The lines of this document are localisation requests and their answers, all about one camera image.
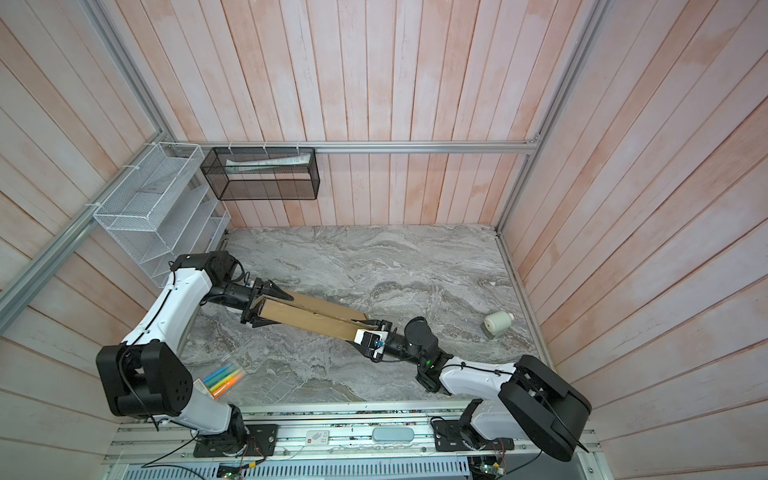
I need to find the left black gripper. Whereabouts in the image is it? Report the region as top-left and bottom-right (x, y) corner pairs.
(202, 277), (294, 328)

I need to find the brown cardboard box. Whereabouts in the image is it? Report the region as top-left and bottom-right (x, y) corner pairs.
(250, 290), (376, 341)

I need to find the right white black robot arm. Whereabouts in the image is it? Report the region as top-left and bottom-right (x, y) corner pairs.
(351, 317), (592, 462)

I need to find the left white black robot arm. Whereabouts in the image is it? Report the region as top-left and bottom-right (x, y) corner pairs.
(96, 251), (294, 439)

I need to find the small white label box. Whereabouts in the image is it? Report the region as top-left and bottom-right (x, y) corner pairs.
(305, 430), (330, 446)

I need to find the pack of coloured markers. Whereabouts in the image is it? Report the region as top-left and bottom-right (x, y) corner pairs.
(193, 360), (246, 400)

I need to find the paper sheet in black basket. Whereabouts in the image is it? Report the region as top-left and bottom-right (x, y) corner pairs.
(224, 153), (312, 174)

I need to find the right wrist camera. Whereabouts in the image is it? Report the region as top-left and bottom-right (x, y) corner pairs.
(353, 329), (389, 362)

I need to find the grey oval device on rail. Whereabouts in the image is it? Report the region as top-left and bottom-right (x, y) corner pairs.
(371, 426), (415, 443)

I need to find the aluminium mounting rail frame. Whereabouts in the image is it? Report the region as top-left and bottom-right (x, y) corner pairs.
(136, 400), (613, 479)

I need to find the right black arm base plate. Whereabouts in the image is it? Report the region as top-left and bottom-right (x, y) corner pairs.
(429, 416), (514, 452)

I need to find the black wire mesh basket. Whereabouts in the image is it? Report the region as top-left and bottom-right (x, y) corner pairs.
(201, 146), (321, 201)

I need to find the white wire mesh shelf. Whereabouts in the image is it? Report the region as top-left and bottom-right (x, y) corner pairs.
(94, 142), (231, 287)

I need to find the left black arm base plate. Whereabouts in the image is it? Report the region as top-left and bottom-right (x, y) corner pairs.
(193, 423), (279, 458)

